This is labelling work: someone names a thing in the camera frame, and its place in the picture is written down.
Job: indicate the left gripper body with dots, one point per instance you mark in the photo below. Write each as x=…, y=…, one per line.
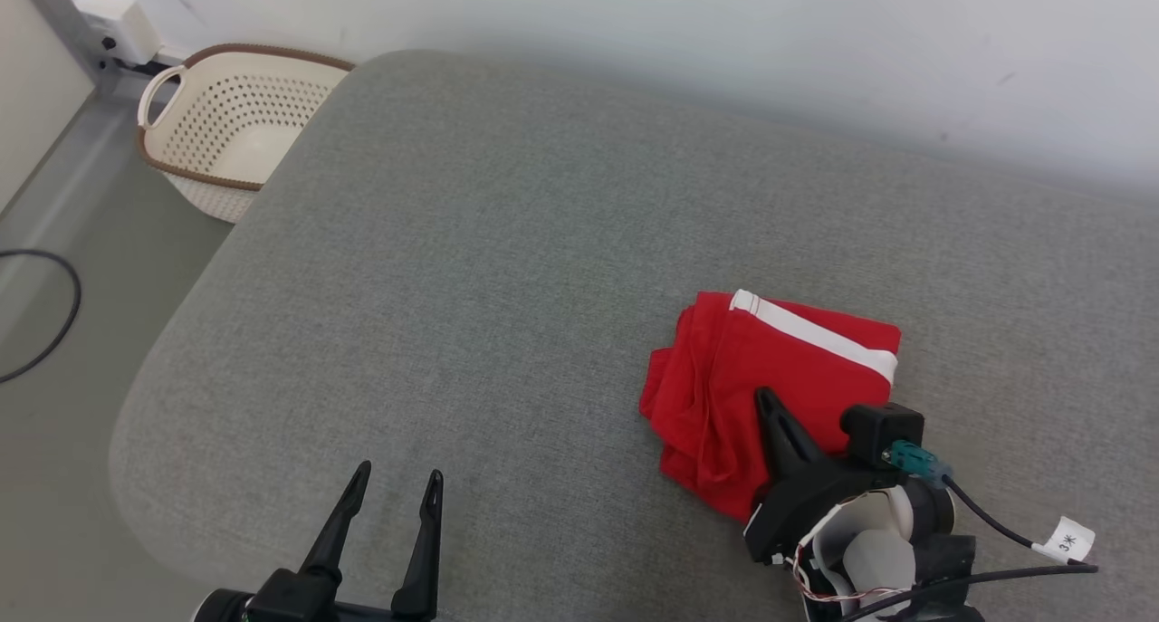
x=299, y=604

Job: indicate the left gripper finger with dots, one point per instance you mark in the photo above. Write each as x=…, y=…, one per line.
x=335, y=540
x=421, y=568

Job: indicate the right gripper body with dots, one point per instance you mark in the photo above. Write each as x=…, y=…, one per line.
x=806, y=500

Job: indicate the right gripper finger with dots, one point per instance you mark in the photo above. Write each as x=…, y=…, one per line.
x=783, y=441

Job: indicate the red white sports shorts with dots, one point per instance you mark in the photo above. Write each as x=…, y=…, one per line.
x=724, y=377

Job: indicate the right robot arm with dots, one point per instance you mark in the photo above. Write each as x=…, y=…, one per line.
x=874, y=559

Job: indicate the right wrist teal connector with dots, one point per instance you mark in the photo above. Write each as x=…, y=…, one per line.
x=916, y=464

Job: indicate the grey fabric sofa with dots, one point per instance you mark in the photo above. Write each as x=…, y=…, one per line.
x=498, y=287

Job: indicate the cream perforated laundry basket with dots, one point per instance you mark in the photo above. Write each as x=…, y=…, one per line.
x=235, y=133

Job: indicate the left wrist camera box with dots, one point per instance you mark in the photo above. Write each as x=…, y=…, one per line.
x=222, y=608

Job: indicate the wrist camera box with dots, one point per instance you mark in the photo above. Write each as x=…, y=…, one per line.
x=222, y=608
x=883, y=432

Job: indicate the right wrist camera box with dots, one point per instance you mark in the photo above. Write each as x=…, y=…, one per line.
x=883, y=432

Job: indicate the white plastic wall box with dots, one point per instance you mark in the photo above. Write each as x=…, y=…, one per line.
x=122, y=24

